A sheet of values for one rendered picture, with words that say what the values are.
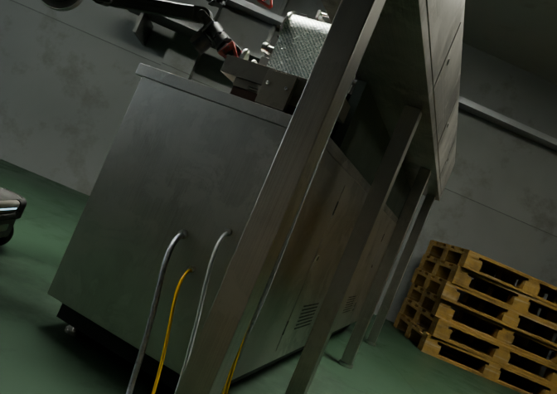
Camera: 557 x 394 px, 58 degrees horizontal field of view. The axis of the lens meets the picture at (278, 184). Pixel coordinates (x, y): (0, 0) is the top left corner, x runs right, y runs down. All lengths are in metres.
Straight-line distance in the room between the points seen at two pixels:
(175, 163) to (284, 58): 0.56
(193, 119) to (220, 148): 0.13
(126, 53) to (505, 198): 4.21
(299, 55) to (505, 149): 4.27
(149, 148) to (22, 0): 4.43
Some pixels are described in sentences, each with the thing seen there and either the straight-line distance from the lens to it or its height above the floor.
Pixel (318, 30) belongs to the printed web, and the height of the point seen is 1.26.
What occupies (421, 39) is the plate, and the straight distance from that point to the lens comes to 1.29.
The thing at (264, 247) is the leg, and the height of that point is 0.57.
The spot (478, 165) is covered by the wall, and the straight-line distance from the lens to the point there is 5.72.
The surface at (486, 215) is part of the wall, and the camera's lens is 5.75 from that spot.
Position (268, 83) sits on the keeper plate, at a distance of 1.56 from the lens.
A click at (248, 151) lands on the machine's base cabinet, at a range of 1.48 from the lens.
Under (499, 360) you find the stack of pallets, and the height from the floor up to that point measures 0.18.
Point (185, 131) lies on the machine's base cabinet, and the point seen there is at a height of 0.74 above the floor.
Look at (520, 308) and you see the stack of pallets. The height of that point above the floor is 0.65.
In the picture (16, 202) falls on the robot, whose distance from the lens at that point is 2.35.
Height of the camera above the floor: 0.64
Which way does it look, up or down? 2 degrees up
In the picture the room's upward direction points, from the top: 23 degrees clockwise
